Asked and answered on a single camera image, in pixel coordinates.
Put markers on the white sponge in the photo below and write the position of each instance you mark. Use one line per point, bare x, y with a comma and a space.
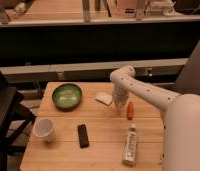
104, 98

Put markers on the orange carrot toy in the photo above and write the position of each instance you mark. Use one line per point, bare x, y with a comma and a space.
130, 111

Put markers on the white squeeze bottle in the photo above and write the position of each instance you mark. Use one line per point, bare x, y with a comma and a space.
129, 152

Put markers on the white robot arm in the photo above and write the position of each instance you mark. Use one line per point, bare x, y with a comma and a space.
180, 114

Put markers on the dark side stand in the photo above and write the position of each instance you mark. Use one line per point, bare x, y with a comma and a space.
14, 117

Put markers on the black rectangular bar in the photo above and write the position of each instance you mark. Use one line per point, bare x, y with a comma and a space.
83, 136

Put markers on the green ceramic bowl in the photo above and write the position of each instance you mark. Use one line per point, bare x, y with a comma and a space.
67, 96

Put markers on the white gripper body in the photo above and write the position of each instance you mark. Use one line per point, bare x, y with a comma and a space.
120, 96

